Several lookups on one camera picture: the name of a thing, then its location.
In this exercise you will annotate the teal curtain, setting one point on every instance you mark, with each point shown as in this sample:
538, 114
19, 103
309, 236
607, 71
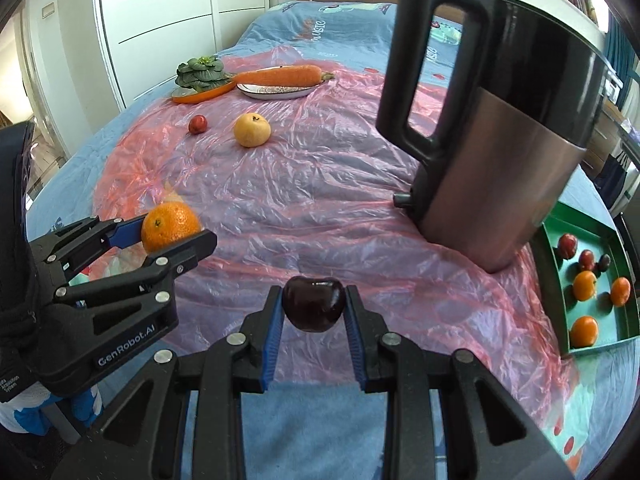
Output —
620, 55

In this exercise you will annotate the white patterned plate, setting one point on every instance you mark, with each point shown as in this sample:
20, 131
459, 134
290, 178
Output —
280, 92

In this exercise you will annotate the wooden cabinet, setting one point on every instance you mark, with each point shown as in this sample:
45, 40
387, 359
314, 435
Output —
602, 145

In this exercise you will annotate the green tray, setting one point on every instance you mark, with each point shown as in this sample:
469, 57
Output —
600, 310

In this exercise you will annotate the pink plastic sheet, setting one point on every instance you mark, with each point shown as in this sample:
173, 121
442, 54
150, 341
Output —
300, 185

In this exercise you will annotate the carrot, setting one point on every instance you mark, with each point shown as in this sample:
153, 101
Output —
280, 76

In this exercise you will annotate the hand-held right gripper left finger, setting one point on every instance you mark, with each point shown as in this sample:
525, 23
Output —
272, 330

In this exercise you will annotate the dark purple plum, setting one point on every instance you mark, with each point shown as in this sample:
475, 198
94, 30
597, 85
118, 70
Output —
604, 262
314, 305

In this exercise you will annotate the dark cloth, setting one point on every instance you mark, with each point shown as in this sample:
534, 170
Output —
615, 175

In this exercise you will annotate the orange plate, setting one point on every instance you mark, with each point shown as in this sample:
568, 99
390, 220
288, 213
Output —
210, 94

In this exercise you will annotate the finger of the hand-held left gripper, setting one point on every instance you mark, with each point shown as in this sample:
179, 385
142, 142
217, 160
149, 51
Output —
190, 247
125, 232

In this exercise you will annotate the person's left hand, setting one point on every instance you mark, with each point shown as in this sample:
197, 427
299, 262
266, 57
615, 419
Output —
20, 320

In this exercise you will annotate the small orange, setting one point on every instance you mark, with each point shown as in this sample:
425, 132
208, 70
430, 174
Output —
620, 291

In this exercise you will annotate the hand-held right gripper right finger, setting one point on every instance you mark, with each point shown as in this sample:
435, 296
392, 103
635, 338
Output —
357, 340

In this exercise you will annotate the blue white cloth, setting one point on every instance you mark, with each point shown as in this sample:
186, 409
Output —
30, 420

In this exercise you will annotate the red fruit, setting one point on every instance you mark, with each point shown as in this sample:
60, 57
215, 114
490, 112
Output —
567, 246

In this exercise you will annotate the large orange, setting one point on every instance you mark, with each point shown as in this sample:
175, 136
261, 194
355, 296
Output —
584, 331

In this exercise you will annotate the yellow apple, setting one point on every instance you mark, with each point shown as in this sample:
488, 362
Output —
252, 130

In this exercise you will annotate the white wardrobe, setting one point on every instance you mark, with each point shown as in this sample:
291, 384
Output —
165, 20

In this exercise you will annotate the steel black electric kettle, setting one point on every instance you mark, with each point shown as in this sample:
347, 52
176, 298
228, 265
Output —
500, 160

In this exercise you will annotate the green bok choy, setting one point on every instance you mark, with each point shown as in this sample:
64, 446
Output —
200, 72

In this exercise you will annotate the small red plum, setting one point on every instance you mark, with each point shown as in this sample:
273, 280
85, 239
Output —
197, 124
586, 260

